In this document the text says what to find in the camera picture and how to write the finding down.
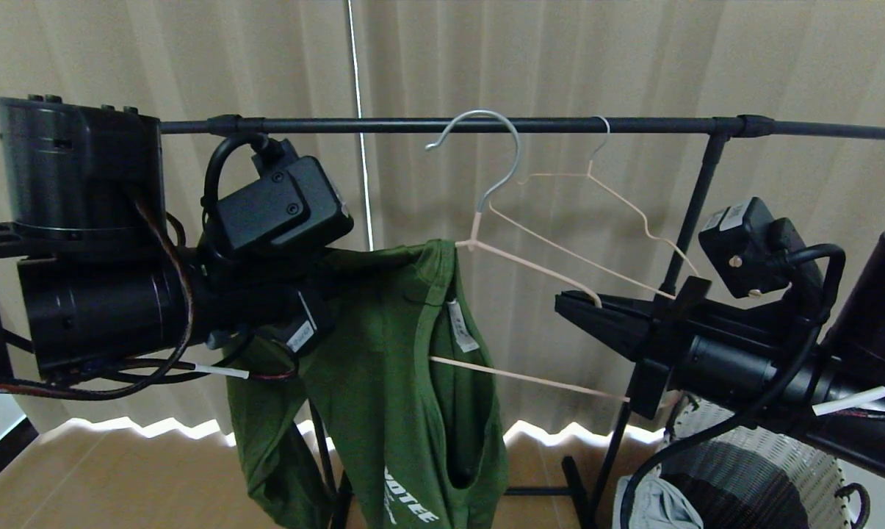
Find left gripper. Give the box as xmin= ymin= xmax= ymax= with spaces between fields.
xmin=18 ymin=248 xmax=334 ymax=377

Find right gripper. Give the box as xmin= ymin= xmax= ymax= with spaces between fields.
xmin=629 ymin=276 xmax=843 ymax=428

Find pale grey shorts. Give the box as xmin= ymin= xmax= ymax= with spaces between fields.
xmin=613 ymin=476 xmax=704 ymax=529

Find green printed shirt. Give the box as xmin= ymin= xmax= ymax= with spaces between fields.
xmin=225 ymin=239 xmax=510 ymax=529

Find pink clothes hanger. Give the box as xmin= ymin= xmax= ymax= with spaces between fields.
xmin=425 ymin=109 xmax=632 ymax=403
xmin=486 ymin=116 xmax=701 ymax=301

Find white laundry basket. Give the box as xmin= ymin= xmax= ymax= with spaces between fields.
xmin=659 ymin=397 xmax=873 ymax=529

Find black clothes rack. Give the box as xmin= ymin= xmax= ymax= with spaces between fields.
xmin=156 ymin=114 xmax=885 ymax=529

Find beige curtain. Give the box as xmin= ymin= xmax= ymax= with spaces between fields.
xmin=0 ymin=0 xmax=885 ymax=449

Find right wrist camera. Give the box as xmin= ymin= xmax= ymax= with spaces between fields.
xmin=698 ymin=196 xmax=828 ymax=324

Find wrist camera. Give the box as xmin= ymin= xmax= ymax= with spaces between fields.
xmin=698 ymin=196 xmax=828 ymax=324
xmin=201 ymin=136 xmax=355 ymax=259

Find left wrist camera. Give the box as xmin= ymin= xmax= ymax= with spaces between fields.
xmin=201 ymin=136 xmax=355 ymax=259

